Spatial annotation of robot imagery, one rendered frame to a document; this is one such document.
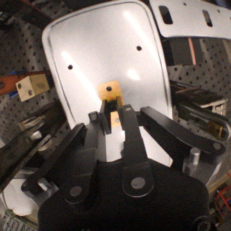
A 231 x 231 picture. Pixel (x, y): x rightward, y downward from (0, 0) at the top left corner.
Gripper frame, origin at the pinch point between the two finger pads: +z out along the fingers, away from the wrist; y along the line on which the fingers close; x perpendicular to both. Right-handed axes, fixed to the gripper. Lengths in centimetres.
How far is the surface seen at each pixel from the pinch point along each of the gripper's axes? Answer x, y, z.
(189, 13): 16.0, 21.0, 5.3
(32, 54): 27, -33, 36
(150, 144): -11.7, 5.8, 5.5
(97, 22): 15.7, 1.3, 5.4
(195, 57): 5.5, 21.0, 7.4
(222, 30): 12.6, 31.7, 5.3
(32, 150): -1.2, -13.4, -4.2
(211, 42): 13, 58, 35
